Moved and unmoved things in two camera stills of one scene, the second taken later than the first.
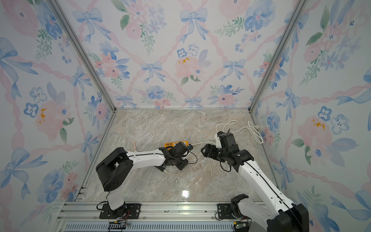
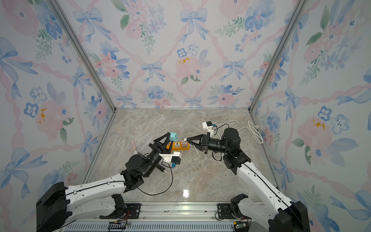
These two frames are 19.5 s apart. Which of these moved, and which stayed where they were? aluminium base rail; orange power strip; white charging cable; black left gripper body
Moved: white charging cable; black left gripper body
Stayed: orange power strip; aluminium base rail
